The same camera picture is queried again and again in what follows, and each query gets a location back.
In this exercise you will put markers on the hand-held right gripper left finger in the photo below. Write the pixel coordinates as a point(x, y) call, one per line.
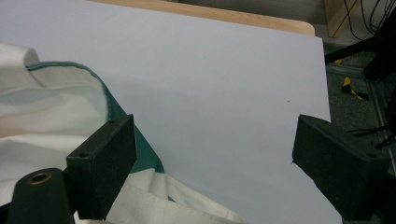
point(102, 165)

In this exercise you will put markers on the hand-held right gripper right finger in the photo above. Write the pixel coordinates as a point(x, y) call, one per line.
point(339, 168)

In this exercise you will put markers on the white patterned tote bag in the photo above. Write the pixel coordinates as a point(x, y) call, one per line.
point(46, 109)

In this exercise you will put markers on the yellow and black tool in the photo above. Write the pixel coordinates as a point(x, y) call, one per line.
point(346, 82)

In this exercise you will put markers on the black metal stand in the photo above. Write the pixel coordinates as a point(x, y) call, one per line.
point(348, 51)

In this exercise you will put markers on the wooden table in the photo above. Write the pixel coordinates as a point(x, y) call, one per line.
point(249, 20)

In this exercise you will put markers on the aluminium floor rail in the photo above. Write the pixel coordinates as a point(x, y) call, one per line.
point(377, 99)

